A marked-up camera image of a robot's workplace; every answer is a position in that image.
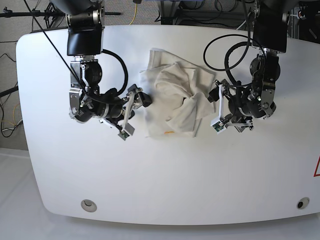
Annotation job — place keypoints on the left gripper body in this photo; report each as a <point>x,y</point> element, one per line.
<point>229,110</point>

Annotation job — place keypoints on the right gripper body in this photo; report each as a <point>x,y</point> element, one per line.
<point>117,115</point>

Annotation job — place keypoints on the white printed T-shirt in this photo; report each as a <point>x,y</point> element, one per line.
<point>179,91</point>

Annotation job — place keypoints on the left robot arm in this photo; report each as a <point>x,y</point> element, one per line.
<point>240,103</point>

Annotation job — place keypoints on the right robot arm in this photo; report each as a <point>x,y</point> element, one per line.
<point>85,22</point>

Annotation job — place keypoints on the left table grommet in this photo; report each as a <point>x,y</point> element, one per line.
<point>88,206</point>

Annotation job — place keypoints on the table grommet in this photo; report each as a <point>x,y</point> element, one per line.
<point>303,203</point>
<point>88,206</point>

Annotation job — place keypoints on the red warning sticker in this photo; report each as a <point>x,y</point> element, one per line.
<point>317,169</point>

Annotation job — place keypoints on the right table grommet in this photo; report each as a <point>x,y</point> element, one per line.
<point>303,203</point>

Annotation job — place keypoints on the black tripod stand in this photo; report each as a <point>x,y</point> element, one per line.
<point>50,15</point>

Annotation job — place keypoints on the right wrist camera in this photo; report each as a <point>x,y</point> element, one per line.
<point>126,131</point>

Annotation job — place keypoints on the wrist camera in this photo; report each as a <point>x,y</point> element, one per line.
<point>126,131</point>
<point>218,126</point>

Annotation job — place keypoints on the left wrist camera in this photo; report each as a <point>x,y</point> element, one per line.
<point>218,126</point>

